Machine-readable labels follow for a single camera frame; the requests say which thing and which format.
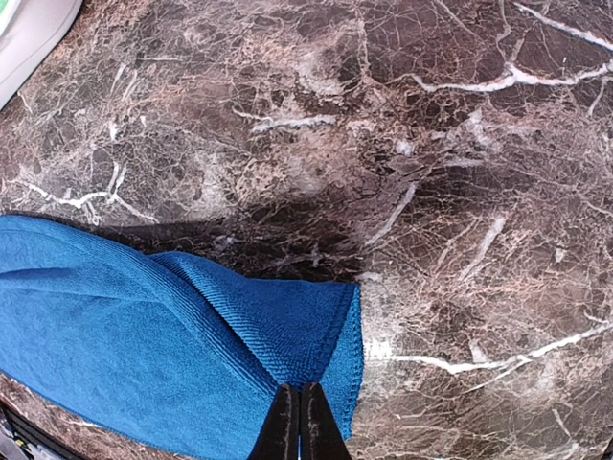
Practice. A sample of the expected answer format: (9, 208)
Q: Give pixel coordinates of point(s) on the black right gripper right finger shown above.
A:
(320, 438)

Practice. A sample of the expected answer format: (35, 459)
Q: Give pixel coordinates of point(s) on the dark blue towel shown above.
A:
(171, 349)

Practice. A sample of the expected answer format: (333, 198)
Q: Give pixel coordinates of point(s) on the black front table rail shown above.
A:
(21, 439)

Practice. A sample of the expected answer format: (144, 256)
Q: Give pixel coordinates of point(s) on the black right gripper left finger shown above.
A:
(279, 436)

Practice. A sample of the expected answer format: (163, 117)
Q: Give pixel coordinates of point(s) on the white plastic basin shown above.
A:
(30, 31)

